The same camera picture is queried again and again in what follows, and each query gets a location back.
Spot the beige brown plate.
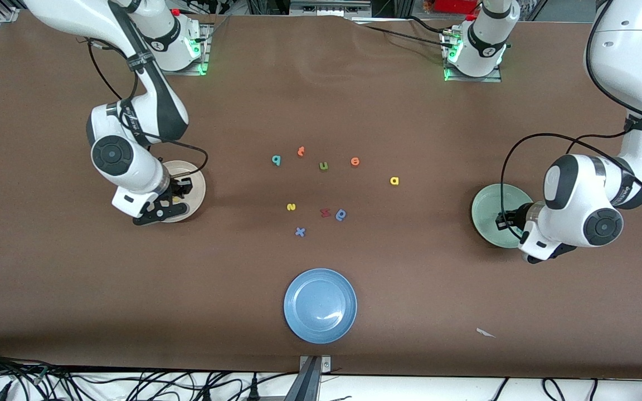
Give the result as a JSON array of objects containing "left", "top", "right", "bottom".
[{"left": 160, "top": 160, "right": 207, "bottom": 223}]

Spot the green plate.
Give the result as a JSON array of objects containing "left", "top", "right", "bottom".
[{"left": 471, "top": 184, "right": 534, "bottom": 248}]

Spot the brown table cover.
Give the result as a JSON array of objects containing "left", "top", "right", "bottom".
[{"left": 0, "top": 10, "right": 642, "bottom": 380}]

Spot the blue plate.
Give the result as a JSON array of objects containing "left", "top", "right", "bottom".
[{"left": 283, "top": 268, "right": 358, "bottom": 344}]

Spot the red box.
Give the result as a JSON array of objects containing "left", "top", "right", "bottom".
[{"left": 432, "top": 0, "right": 480, "bottom": 14}]

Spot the grey metal equipment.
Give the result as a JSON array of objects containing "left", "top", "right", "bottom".
[{"left": 289, "top": 0, "right": 373, "bottom": 18}]

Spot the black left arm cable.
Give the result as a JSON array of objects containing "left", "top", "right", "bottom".
[{"left": 502, "top": 0, "right": 642, "bottom": 240}]

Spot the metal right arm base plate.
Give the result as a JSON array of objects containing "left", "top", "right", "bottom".
[{"left": 175, "top": 25, "right": 211, "bottom": 76}]

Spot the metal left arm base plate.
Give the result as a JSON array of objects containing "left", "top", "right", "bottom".
[{"left": 442, "top": 31, "right": 503, "bottom": 83}]

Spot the looped black floor cable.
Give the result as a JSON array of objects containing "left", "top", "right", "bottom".
[{"left": 542, "top": 378, "right": 568, "bottom": 401}]

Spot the black base power cable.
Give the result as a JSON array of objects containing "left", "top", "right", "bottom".
[{"left": 349, "top": 16, "right": 458, "bottom": 51}]

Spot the tangled black cable bundle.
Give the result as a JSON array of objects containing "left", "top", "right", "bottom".
[{"left": 0, "top": 348, "right": 244, "bottom": 401}]

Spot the aluminium camera mount profile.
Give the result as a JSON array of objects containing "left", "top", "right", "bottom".
[{"left": 284, "top": 355, "right": 333, "bottom": 401}]

